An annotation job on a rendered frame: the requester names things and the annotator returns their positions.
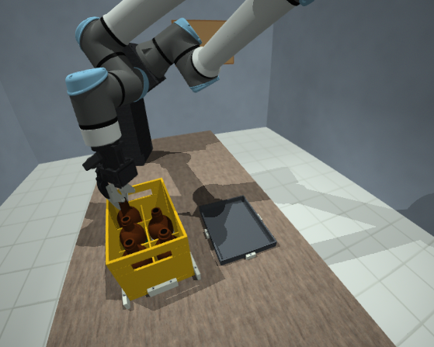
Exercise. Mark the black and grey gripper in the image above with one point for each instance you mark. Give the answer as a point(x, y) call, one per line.
point(125, 171)

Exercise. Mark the yellow bottle crate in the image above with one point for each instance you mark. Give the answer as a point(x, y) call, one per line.
point(135, 282)

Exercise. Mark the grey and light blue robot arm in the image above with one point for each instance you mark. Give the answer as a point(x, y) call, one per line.
point(114, 82)

